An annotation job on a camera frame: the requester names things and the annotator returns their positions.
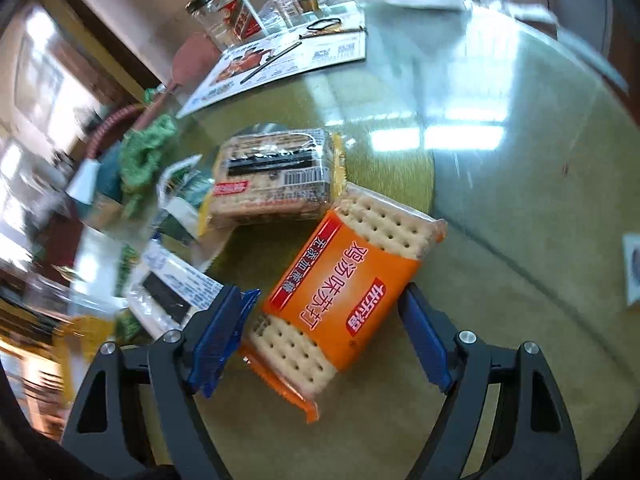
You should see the teal tissue box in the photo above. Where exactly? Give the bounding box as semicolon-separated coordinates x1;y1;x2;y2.
66;152;126;221

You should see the liquor bottle red white label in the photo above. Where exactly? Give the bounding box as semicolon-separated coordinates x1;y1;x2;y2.
216;0;268;41

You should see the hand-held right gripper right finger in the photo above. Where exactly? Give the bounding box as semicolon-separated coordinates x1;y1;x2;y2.
397;282;583;480

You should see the green cloth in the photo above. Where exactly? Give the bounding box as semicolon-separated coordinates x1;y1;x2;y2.
119;115;178;218

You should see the pink yellow hose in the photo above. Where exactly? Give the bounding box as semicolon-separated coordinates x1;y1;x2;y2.
82;102;151;161

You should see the glass jar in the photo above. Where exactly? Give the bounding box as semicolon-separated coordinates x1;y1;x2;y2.
186;0;236;51

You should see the printed flyer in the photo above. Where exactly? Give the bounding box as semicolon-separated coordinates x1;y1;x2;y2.
175;25;368;120

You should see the clear cracker packet blue print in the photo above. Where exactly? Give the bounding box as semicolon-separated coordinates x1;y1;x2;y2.
125;239;224;337

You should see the green pea snack packet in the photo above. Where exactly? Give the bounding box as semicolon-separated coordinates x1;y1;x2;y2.
157;156;221;247

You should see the clear bottle red cap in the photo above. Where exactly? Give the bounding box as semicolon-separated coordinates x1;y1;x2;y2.
257;0;306;31

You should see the pink fly swatter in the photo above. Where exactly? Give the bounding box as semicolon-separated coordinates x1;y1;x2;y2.
135;32;223;131

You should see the white card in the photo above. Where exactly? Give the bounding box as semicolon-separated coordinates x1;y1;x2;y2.
622;234;640;306

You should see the yellow cardboard box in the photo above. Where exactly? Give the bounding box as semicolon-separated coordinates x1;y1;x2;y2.
50;312;123;376

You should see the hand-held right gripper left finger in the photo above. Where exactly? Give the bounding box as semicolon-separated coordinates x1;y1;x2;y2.
60;284;263;480

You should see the black hair tie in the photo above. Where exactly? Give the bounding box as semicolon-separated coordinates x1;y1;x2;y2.
299;17;343;40

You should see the clear cracker packet red label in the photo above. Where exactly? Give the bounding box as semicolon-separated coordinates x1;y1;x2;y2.
197;127;349;238

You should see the black pen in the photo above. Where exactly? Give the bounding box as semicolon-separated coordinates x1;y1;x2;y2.
240;42;302;85

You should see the orange cracker packet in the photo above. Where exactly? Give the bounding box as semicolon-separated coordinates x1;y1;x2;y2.
239;183;448;425

